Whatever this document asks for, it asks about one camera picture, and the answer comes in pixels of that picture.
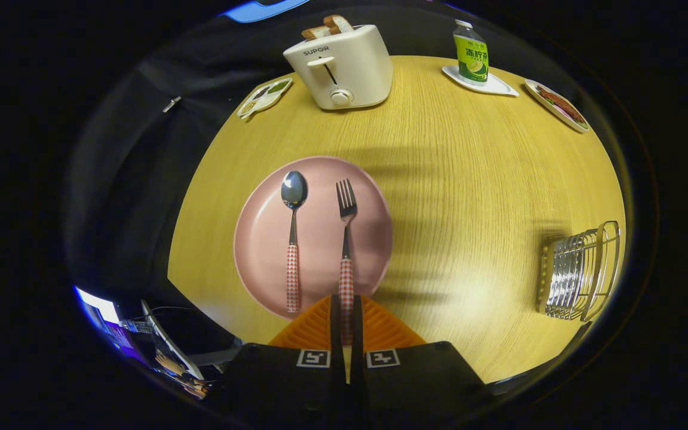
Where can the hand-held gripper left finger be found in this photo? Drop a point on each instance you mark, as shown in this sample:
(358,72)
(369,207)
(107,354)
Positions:
(284,382)

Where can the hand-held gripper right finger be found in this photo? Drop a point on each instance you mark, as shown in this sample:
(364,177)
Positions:
(415,382)

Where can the silver laptop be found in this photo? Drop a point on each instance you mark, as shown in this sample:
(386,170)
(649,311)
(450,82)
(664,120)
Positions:
(168,346)

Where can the pink plate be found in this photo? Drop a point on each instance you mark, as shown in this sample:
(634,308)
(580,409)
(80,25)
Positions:
(319,251)

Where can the grey usb adapter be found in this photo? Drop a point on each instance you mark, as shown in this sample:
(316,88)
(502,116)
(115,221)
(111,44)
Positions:
(136,326)

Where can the metal cutlery basket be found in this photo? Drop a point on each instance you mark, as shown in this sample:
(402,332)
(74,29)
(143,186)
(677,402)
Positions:
(571,275)

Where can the lit computer monitor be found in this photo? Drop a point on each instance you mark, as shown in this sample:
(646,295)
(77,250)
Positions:
(102,310)

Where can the white divided condiment tray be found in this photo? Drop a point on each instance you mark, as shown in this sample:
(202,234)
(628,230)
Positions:
(263,98)

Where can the metal cloth clip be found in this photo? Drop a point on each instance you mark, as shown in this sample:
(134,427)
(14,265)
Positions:
(171,104)

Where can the white food plate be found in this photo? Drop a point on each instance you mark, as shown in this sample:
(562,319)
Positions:
(577,124)

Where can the white square coaster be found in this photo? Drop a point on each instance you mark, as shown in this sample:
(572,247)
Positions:
(499,88)

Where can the brown steak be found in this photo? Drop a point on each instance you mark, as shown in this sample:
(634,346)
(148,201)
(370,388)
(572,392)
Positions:
(562,106)

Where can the white toaster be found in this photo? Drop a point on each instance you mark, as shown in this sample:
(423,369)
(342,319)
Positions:
(356,65)

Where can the green label drink bottle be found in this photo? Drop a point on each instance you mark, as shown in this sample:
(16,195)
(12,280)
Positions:
(470,60)

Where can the small bread slice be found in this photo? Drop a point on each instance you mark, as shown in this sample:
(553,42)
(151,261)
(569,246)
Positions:
(314,32)

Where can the large bread slice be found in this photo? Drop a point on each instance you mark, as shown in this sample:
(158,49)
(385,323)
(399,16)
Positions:
(338,24)

